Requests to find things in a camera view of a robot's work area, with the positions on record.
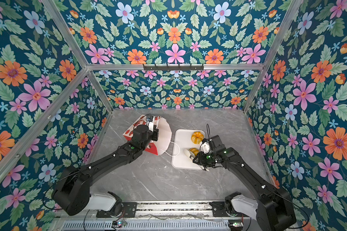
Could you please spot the round yellow striped fake bun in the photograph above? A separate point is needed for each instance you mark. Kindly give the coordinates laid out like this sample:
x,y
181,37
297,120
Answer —
x,y
197,137

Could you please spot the aluminium frame post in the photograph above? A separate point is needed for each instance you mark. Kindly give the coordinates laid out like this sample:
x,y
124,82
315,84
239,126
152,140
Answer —
x,y
284,26
63,28

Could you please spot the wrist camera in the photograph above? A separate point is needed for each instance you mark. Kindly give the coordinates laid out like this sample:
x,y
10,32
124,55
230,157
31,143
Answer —
x,y
149,119
205,146

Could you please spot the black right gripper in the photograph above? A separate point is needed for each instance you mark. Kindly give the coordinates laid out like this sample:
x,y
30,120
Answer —
x,y
200,159

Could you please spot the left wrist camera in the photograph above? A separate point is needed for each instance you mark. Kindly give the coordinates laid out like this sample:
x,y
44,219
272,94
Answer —
x,y
149,119

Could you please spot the aluminium frame post left rear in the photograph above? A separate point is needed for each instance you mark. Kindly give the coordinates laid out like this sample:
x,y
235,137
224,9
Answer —
x,y
63,28

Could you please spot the aluminium left side beam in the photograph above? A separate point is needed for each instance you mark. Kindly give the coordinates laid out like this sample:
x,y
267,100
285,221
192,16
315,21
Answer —
x,y
11,159

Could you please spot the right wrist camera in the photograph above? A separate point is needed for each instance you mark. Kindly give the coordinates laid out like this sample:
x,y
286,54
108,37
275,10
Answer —
x,y
205,146

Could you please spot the black hook rail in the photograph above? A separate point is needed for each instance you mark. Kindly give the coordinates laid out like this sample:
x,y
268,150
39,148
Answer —
x,y
172,67

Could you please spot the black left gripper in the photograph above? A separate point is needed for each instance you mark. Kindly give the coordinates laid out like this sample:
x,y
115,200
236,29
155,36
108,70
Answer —
x,y
155,132

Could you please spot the aluminium beam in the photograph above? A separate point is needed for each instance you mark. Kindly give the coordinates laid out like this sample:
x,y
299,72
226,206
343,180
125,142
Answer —
x,y
11,159
139,67

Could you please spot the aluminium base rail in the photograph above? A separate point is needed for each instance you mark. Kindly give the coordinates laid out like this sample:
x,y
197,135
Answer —
x,y
173,206

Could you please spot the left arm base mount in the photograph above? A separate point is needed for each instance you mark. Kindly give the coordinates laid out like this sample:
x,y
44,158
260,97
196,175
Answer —
x,y
116,208

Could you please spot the red printed white paper bag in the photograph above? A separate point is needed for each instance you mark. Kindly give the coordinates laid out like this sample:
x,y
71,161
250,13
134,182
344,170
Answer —
x,y
135,134

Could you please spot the aluminium frame post right rear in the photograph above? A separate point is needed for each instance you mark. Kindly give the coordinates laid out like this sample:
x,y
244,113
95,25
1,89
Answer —
x,y
284,26

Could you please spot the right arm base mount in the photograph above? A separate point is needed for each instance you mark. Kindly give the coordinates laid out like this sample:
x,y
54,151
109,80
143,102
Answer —
x,y
234,205

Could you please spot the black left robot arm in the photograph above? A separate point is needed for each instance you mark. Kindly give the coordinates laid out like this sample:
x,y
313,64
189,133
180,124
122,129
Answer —
x,y
73,191

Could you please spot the white plastic tray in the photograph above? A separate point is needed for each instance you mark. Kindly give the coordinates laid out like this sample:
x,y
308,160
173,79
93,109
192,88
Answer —
x,y
182,142

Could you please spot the aluminium rear top beam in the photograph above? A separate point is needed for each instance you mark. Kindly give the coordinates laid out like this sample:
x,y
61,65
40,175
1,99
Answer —
x,y
139,67

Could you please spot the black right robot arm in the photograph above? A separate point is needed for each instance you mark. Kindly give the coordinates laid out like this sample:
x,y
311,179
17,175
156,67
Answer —
x,y
231,160

